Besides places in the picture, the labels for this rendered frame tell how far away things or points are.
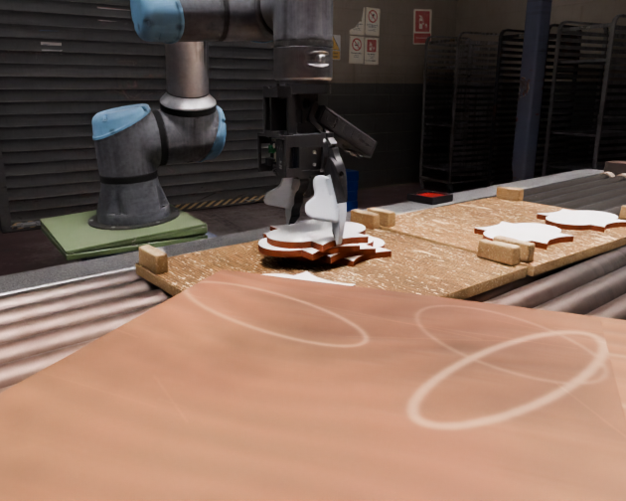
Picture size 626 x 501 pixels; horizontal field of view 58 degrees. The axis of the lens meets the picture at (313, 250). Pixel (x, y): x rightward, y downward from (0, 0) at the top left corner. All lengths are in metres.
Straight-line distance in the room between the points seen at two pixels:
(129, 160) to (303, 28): 0.58
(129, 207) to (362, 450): 1.03
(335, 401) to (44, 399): 0.12
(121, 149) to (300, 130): 0.53
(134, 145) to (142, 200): 0.11
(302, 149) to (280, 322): 0.43
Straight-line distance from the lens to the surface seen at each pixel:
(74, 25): 5.52
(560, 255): 0.90
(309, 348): 0.29
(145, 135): 1.21
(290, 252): 0.74
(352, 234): 0.78
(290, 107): 0.73
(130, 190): 1.21
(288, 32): 0.74
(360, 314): 0.33
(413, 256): 0.83
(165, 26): 0.78
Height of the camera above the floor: 1.17
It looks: 16 degrees down
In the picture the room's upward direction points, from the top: straight up
